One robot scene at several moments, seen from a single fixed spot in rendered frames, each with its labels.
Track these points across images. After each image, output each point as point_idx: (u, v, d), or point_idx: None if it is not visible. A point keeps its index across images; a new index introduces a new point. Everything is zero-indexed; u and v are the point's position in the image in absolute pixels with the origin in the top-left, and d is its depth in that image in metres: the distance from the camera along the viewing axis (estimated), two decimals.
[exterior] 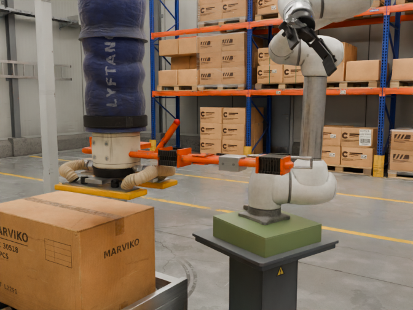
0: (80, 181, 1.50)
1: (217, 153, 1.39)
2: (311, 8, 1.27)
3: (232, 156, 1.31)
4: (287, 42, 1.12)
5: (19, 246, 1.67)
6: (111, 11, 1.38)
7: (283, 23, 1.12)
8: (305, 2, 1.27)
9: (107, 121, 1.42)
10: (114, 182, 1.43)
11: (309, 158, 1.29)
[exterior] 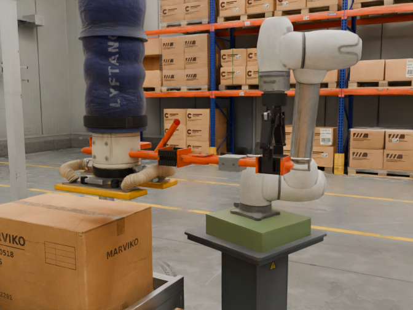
0: (80, 181, 1.50)
1: (220, 152, 1.41)
2: (289, 80, 1.23)
3: (232, 156, 1.31)
4: (262, 159, 1.23)
5: (15, 251, 1.62)
6: (115, 10, 1.38)
7: (266, 147, 1.20)
8: (287, 75, 1.21)
9: (107, 121, 1.42)
10: (114, 182, 1.43)
11: (306, 160, 1.25)
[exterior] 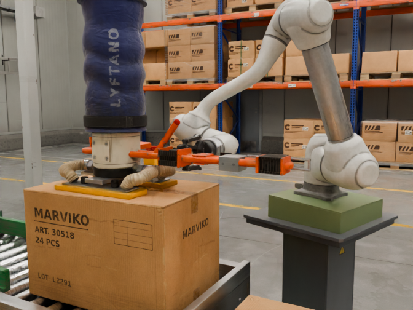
0: (80, 181, 1.50)
1: (220, 152, 1.41)
2: None
3: (232, 156, 1.31)
4: None
5: (75, 231, 1.45)
6: None
7: (182, 170, 1.47)
8: None
9: (107, 121, 1.42)
10: (114, 182, 1.43)
11: (306, 160, 1.25)
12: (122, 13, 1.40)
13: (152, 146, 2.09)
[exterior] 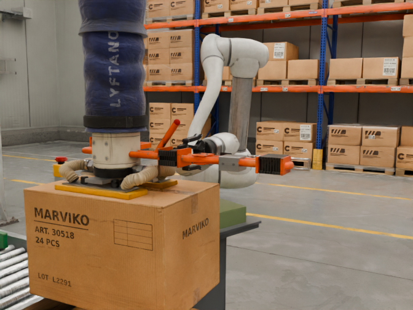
0: (80, 181, 1.50)
1: (220, 152, 1.41)
2: None
3: (232, 156, 1.31)
4: None
5: (75, 231, 1.45)
6: (115, 5, 1.38)
7: (183, 169, 1.48)
8: None
9: (107, 121, 1.42)
10: (114, 182, 1.43)
11: (306, 160, 1.25)
12: None
13: (61, 157, 2.42)
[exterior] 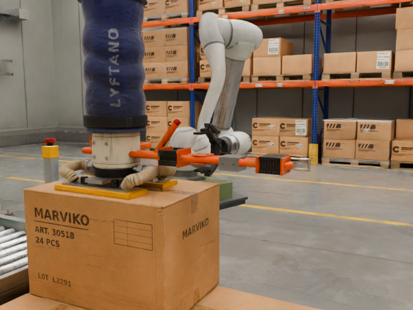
0: (80, 181, 1.50)
1: (220, 152, 1.41)
2: None
3: (232, 156, 1.31)
4: (205, 170, 1.57)
5: (75, 231, 1.45)
6: None
7: (205, 176, 1.62)
8: None
9: (107, 121, 1.42)
10: (114, 182, 1.43)
11: (306, 160, 1.25)
12: (122, 13, 1.40)
13: (49, 138, 2.44)
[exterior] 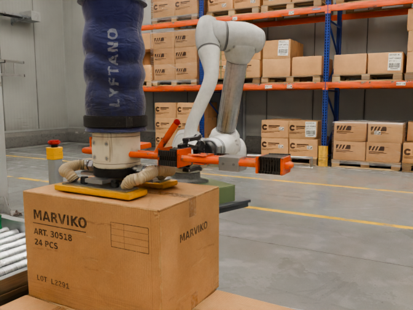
0: (80, 181, 1.50)
1: (217, 153, 1.39)
2: None
3: (232, 156, 1.31)
4: None
5: (74, 234, 1.45)
6: None
7: (183, 170, 1.47)
8: None
9: (107, 121, 1.42)
10: (114, 182, 1.43)
11: (309, 158, 1.29)
12: (121, 13, 1.40)
13: (53, 140, 2.46)
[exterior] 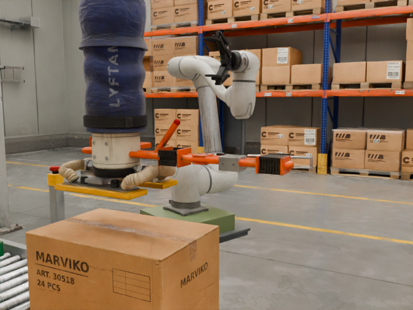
0: (80, 181, 1.50)
1: (217, 153, 1.39)
2: None
3: (232, 156, 1.31)
4: (216, 76, 1.60)
5: (75, 277, 1.47)
6: (115, 21, 1.38)
7: (216, 84, 1.65)
8: None
9: (107, 121, 1.42)
10: (114, 182, 1.43)
11: (309, 158, 1.29)
12: None
13: (55, 166, 2.48)
